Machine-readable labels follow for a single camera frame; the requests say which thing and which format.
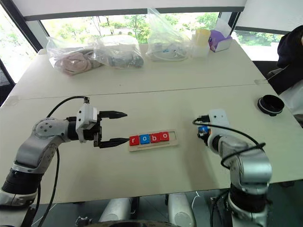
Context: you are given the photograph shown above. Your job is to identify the white rounded robot leg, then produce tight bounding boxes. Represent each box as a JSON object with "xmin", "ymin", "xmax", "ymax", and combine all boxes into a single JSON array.
[
  {"xmin": 167, "ymin": 193, "xmax": 197, "ymax": 227},
  {"xmin": 98, "ymin": 197, "xmax": 132, "ymax": 223}
]

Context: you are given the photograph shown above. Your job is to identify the black mesh chair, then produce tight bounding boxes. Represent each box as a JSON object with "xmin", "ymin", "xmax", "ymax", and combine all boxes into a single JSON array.
[{"xmin": 0, "ymin": 58, "xmax": 17, "ymax": 106}]

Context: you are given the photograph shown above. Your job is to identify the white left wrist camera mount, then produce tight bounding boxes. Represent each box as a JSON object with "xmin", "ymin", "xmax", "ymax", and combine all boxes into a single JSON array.
[{"xmin": 75, "ymin": 104, "xmax": 99, "ymax": 144}]

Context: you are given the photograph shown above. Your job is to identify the clear bag with grey items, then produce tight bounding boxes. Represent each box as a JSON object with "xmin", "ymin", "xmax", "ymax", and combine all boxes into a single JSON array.
[{"xmin": 89, "ymin": 35, "xmax": 145, "ymax": 70}]

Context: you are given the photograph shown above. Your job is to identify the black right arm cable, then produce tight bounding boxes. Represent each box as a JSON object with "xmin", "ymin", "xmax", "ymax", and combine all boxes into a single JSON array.
[{"xmin": 192, "ymin": 114, "xmax": 266, "ymax": 170}]

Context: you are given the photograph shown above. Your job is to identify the wooden letter tray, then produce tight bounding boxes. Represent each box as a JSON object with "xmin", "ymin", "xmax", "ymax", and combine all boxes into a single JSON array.
[{"xmin": 128, "ymin": 129, "xmax": 178, "ymax": 152}]

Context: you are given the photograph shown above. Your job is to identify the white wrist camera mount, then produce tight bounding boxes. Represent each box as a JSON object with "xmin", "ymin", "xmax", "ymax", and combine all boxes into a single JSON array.
[
  {"xmin": 75, "ymin": 104, "xmax": 99, "ymax": 144},
  {"xmin": 206, "ymin": 108, "xmax": 232, "ymax": 142}
]

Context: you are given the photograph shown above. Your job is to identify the black window pillar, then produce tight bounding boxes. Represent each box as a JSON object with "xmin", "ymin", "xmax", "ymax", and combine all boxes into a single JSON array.
[{"xmin": 5, "ymin": 0, "xmax": 44, "ymax": 53}]

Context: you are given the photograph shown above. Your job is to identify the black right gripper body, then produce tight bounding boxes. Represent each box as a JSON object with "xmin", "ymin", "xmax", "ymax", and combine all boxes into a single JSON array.
[{"xmin": 197, "ymin": 124, "xmax": 211, "ymax": 145}]

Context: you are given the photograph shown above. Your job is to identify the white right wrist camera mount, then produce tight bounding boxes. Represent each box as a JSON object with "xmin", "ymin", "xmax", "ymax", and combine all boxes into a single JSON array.
[{"xmin": 206, "ymin": 108, "xmax": 232, "ymax": 142}]

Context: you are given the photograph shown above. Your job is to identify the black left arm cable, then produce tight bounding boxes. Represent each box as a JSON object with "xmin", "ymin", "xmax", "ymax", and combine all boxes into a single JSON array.
[{"xmin": 36, "ymin": 95, "xmax": 91, "ymax": 227}]

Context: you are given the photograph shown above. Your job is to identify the purple tissue box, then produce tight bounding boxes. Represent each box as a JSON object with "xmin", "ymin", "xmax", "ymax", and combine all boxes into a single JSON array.
[{"xmin": 208, "ymin": 17, "xmax": 233, "ymax": 53}]

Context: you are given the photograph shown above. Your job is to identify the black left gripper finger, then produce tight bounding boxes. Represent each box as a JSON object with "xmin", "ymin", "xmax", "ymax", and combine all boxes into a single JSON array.
[
  {"xmin": 98, "ymin": 138, "xmax": 129, "ymax": 149},
  {"xmin": 99, "ymin": 110, "xmax": 128, "ymax": 120}
]

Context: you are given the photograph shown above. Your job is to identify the grey window blind bar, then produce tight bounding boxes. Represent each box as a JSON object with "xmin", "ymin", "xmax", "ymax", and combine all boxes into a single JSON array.
[{"xmin": 23, "ymin": 6, "xmax": 245, "ymax": 22}]

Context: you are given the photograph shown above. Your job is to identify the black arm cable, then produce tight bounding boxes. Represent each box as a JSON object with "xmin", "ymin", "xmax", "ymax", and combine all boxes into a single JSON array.
[
  {"xmin": 36, "ymin": 95, "xmax": 91, "ymax": 227},
  {"xmin": 192, "ymin": 114, "xmax": 266, "ymax": 170}
]

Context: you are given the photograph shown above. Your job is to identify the black round cap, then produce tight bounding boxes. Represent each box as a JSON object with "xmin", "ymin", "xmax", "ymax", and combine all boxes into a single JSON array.
[{"xmin": 257, "ymin": 94, "xmax": 285, "ymax": 117}]

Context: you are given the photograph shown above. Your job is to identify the tall clear bag white items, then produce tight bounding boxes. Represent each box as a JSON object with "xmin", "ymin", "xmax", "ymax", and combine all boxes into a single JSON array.
[{"xmin": 145, "ymin": 7, "xmax": 197, "ymax": 62}]

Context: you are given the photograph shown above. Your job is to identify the clear plastic container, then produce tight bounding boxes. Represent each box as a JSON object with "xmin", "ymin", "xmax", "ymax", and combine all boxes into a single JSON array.
[{"xmin": 191, "ymin": 33, "xmax": 210, "ymax": 59}]

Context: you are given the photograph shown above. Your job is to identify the person in dark hoodie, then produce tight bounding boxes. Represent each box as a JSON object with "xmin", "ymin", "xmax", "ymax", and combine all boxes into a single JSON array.
[{"xmin": 267, "ymin": 25, "xmax": 303, "ymax": 129}]

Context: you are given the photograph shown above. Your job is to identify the clear bag with pink cloth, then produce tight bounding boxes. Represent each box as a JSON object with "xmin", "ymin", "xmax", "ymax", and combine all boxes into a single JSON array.
[{"xmin": 46, "ymin": 36, "xmax": 105, "ymax": 77}]

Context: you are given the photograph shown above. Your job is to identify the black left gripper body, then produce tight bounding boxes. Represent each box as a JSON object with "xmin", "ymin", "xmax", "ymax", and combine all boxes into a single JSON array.
[{"xmin": 83, "ymin": 110, "xmax": 106, "ymax": 148}]

